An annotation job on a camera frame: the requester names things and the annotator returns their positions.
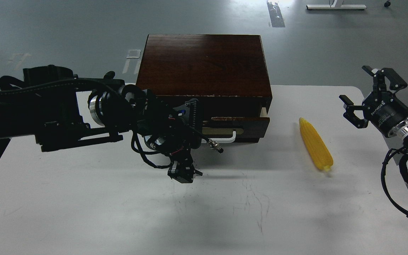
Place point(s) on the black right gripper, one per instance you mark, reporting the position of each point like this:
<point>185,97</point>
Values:
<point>384,112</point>

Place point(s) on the wooden drawer with white handle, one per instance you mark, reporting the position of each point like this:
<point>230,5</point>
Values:
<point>248,129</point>

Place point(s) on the dark wooden drawer cabinet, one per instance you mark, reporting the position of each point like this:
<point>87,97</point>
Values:
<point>227,73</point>

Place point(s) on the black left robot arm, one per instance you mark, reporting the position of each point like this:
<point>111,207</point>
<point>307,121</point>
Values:
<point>62,111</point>

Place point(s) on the white desk base foot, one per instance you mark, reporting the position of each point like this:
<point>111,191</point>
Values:
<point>336,5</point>

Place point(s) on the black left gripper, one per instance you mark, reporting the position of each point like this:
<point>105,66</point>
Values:
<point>173,132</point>

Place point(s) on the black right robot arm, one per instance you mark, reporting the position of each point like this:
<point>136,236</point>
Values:
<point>401,131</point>

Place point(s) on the yellow corn cob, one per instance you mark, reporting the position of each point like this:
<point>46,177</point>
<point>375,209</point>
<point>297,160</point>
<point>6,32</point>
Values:
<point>317,150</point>

